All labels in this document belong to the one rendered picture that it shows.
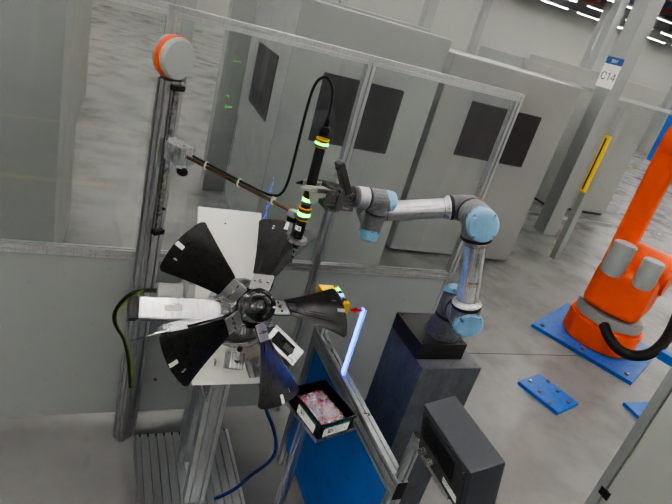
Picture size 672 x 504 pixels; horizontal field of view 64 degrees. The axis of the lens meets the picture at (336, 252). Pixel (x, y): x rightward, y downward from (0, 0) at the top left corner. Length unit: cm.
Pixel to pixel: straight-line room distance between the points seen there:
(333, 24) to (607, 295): 331
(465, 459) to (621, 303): 397
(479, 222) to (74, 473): 213
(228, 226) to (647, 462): 220
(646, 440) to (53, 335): 280
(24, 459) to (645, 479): 288
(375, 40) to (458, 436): 347
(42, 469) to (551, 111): 538
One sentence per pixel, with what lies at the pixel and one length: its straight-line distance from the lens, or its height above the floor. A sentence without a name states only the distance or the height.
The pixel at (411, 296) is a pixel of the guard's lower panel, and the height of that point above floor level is 83.
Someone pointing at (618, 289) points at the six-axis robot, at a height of 64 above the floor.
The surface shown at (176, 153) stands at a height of 155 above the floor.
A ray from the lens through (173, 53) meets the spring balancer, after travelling 216.
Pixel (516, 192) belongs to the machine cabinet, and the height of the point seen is 89.
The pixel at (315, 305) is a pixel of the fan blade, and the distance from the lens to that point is 204.
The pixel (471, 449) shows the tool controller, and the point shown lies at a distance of 160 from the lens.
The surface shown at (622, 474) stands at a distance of 317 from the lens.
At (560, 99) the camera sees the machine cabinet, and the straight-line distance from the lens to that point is 626.
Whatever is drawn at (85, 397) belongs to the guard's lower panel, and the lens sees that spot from 307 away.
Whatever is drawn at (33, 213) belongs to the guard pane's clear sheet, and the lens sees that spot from 254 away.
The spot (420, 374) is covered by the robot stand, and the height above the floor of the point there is 97.
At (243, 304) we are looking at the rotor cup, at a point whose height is 122.
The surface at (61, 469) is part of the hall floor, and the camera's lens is 297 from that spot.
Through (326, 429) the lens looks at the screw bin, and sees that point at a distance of 205.
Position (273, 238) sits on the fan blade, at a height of 137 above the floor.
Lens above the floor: 220
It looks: 24 degrees down
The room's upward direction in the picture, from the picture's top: 16 degrees clockwise
